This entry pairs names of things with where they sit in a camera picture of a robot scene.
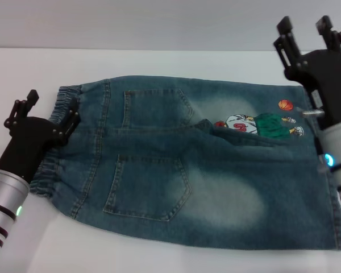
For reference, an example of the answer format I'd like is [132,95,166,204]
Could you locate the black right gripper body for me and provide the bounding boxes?
[284,49,341,130]

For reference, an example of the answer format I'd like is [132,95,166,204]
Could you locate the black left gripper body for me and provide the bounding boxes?
[0,116,68,183]

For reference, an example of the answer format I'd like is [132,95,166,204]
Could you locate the blue denim shorts with cartoon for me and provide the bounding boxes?
[28,75,341,251]

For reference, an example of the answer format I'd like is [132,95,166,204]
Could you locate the silver plug on right gripper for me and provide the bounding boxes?
[297,107,325,118]

